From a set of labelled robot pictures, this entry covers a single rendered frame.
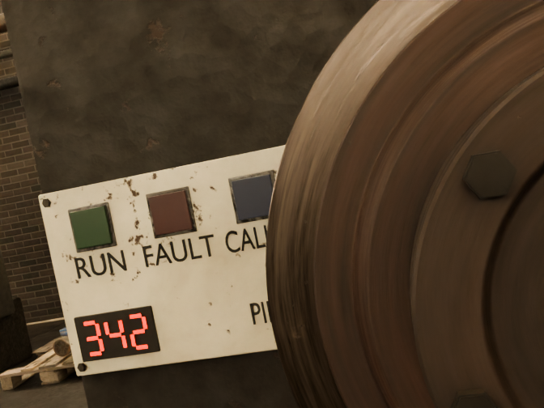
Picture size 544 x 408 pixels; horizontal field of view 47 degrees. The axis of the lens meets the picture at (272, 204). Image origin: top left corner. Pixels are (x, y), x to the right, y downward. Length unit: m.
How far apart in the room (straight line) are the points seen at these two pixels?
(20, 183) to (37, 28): 7.11
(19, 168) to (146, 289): 7.17
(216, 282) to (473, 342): 0.30
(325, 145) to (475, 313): 0.15
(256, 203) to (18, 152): 7.24
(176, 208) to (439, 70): 0.28
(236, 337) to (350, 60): 0.29
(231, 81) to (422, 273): 0.31
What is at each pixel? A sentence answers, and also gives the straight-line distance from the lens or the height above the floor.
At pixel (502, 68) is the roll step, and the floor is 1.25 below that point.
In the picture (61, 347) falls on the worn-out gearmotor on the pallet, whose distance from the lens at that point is 5.01.
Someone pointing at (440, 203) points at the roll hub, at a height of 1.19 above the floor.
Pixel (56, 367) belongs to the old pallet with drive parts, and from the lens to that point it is 4.97.
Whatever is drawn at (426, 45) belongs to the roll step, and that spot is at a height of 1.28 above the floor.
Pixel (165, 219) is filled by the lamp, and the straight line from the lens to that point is 0.58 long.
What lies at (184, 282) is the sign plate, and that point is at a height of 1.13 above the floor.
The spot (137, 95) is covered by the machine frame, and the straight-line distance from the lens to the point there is 0.62.
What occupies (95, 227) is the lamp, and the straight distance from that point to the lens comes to 0.61.
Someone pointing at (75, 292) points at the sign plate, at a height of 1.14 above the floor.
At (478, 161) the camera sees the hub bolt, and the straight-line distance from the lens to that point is 0.32.
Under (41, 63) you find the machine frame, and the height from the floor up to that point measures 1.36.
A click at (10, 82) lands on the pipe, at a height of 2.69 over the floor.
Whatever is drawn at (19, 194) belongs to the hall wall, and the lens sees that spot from 7.78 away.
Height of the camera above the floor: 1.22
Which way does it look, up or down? 3 degrees down
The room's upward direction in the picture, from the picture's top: 11 degrees counter-clockwise
